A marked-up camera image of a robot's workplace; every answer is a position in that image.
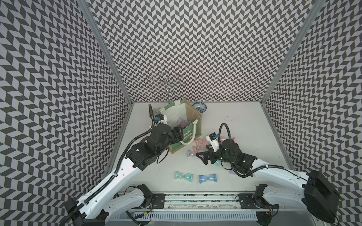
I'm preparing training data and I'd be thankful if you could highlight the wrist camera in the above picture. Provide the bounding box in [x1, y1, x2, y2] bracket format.
[155, 114, 167, 125]
[206, 133, 219, 152]

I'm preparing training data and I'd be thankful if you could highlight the blue hourglass front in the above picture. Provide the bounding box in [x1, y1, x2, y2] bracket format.
[199, 174, 217, 184]

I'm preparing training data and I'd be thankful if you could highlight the pink hourglass beside bag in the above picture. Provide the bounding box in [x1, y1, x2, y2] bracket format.
[193, 138, 209, 153]

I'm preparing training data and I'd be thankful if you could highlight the purple hourglass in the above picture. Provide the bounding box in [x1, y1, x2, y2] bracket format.
[177, 117, 191, 129]
[187, 150, 196, 157]

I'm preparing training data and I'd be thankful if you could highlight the silver wire tree stand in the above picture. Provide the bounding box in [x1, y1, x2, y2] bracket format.
[147, 72, 186, 104]

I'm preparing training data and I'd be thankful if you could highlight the teal hourglass front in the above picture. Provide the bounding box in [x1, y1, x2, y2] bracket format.
[175, 171, 193, 182]

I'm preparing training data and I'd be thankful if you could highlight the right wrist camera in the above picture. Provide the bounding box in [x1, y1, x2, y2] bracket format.
[206, 133, 219, 152]

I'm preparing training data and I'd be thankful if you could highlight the pink glass bowl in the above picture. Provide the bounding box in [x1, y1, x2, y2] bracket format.
[149, 107, 161, 117]

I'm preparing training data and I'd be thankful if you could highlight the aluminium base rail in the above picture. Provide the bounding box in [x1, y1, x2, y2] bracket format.
[84, 192, 323, 212]

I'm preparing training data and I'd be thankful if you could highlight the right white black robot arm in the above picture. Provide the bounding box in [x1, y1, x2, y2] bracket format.
[196, 139, 340, 225]

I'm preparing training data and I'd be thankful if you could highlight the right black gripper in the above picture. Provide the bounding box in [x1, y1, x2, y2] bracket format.
[196, 144, 235, 166]

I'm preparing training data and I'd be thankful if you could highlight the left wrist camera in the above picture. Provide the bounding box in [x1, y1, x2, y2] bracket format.
[155, 114, 167, 125]

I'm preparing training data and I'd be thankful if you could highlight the purple hourglass beside bag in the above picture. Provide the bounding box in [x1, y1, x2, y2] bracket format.
[187, 150, 196, 157]

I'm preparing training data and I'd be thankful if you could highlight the blue white ceramic bowl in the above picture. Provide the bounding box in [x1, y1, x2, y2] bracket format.
[192, 102, 207, 113]

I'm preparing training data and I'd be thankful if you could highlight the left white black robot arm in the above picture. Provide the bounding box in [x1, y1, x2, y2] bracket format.
[59, 123, 183, 226]

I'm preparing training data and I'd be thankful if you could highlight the brown green canvas bag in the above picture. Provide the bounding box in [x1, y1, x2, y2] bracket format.
[159, 99, 202, 153]

